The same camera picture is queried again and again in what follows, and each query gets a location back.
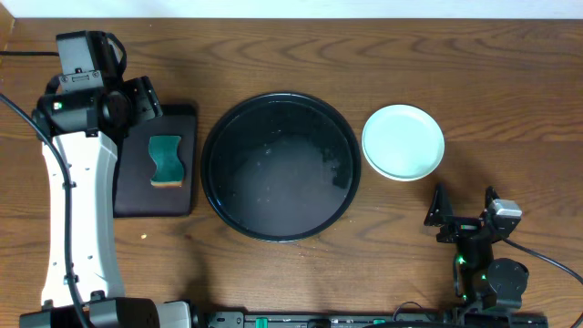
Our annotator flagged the black round tray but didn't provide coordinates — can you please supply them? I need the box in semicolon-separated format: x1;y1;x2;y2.
200;92;362;242

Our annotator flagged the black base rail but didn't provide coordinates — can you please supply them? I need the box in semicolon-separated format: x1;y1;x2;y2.
193;311;549;328

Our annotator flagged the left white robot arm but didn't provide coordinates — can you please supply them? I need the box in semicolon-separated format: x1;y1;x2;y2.
19;76;194;327

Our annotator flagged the green scrubbing sponge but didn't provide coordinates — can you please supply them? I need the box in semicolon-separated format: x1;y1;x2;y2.
148;135;185;188

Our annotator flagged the black rectangular tray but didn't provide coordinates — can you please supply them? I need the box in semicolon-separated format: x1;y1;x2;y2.
114;104;197;218

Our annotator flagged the mint green plate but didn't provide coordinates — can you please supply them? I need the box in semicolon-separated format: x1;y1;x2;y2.
361;104;445;181

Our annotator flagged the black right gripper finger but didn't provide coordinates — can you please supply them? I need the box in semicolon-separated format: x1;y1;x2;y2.
424;183;454;227
480;186;499;219

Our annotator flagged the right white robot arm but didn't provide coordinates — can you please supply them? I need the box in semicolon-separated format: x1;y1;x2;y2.
424;184;529;325

